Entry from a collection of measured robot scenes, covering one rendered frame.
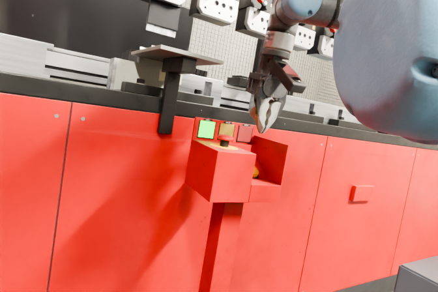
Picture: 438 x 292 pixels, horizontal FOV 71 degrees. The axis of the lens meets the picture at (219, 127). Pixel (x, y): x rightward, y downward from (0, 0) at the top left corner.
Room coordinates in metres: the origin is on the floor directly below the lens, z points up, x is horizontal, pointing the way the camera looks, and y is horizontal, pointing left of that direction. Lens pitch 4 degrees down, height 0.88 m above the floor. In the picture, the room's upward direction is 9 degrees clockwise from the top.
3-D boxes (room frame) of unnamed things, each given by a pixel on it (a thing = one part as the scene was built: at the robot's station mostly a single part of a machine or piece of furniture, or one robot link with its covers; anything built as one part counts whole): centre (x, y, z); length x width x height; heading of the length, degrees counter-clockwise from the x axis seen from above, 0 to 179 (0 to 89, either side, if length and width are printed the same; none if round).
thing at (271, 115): (0.82, -0.12, 0.87); 0.06 x 0.03 x 0.09; 28
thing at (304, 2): (0.69, -0.14, 1.13); 0.11 x 0.11 x 0.08; 4
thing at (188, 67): (0.87, 0.14, 0.88); 0.14 x 0.04 x 0.22; 32
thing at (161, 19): (1.03, 0.24, 1.13); 0.10 x 0.02 x 0.10; 122
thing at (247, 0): (1.22, -0.08, 1.26); 0.15 x 0.09 x 0.17; 122
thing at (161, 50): (0.90, 0.16, 1.00); 0.26 x 0.18 x 0.01; 32
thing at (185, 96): (1.00, 0.17, 0.89); 0.30 x 0.05 x 0.03; 122
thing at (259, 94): (0.79, -0.10, 0.92); 0.05 x 0.02 x 0.09; 118
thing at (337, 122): (1.51, -0.65, 0.89); 0.30 x 0.05 x 0.03; 122
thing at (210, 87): (1.05, 0.19, 0.92); 0.39 x 0.06 x 0.10; 122
